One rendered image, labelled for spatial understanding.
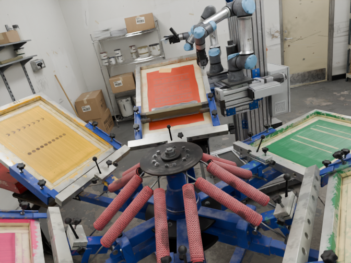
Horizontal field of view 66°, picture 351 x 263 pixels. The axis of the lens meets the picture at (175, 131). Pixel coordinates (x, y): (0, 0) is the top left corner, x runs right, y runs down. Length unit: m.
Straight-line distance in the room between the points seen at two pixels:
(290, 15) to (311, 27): 0.48
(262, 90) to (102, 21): 4.02
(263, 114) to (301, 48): 3.49
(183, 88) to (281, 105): 1.15
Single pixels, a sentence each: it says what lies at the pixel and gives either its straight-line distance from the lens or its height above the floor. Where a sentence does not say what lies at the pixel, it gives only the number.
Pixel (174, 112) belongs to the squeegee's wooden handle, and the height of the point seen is 1.25.
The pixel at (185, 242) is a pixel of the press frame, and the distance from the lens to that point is 1.25.
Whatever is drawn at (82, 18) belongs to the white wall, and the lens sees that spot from 5.91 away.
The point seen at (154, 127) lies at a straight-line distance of 2.02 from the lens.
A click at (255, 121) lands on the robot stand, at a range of 2.91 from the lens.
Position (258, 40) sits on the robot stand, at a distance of 2.73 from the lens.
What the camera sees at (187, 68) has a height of 1.46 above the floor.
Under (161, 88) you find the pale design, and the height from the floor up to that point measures 1.37.
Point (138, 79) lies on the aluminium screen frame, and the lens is 2.33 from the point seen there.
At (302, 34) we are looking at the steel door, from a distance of 6.22.
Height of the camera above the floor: 1.91
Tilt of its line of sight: 23 degrees down
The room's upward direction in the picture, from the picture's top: 12 degrees counter-clockwise
